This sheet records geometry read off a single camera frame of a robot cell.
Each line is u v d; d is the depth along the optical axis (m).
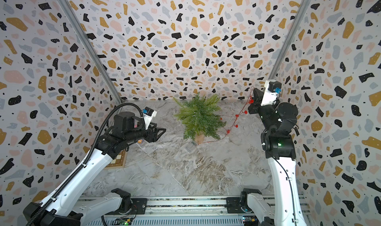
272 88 0.47
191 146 0.95
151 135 0.63
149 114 0.62
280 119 0.42
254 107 0.54
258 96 0.54
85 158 0.45
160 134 0.69
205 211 0.73
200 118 0.72
